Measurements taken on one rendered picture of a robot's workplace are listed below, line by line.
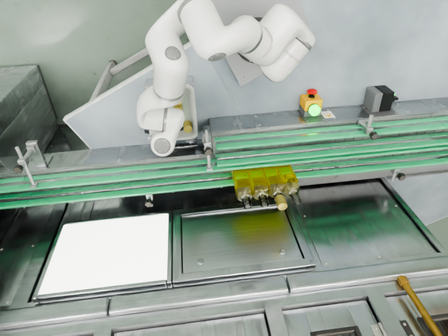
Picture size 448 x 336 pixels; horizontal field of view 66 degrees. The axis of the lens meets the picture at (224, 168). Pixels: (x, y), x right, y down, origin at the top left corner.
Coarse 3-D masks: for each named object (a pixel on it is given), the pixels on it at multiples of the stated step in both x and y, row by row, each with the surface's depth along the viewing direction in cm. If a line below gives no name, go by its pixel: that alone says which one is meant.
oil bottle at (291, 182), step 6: (282, 168) 131; (288, 168) 131; (282, 174) 128; (288, 174) 128; (294, 174) 128; (288, 180) 125; (294, 180) 125; (288, 186) 123; (294, 186) 122; (288, 192) 123
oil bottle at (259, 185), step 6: (258, 168) 131; (252, 174) 128; (258, 174) 128; (252, 180) 125; (258, 180) 125; (264, 180) 125; (252, 186) 124; (258, 186) 122; (264, 186) 122; (252, 192) 125; (258, 192) 121; (264, 192) 122; (258, 198) 123
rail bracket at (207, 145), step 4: (208, 132) 121; (204, 136) 127; (208, 136) 121; (204, 140) 124; (208, 140) 122; (204, 144) 122; (208, 144) 122; (208, 148) 119; (208, 152) 119; (212, 152) 119; (208, 156) 126; (208, 160) 127; (208, 164) 128; (208, 168) 128; (212, 168) 128
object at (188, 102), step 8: (192, 88) 123; (184, 96) 132; (192, 96) 124; (184, 104) 133; (192, 104) 126; (184, 112) 135; (192, 112) 131; (192, 120) 137; (192, 128) 138; (184, 136) 134; (192, 136) 134
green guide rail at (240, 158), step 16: (320, 144) 137; (336, 144) 137; (352, 144) 137; (368, 144) 136; (384, 144) 136; (400, 144) 135; (416, 144) 135; (432, 144) 134; (224, 160) 131; (240, 160) 130; (256, 160) 130; (272, 160) 130
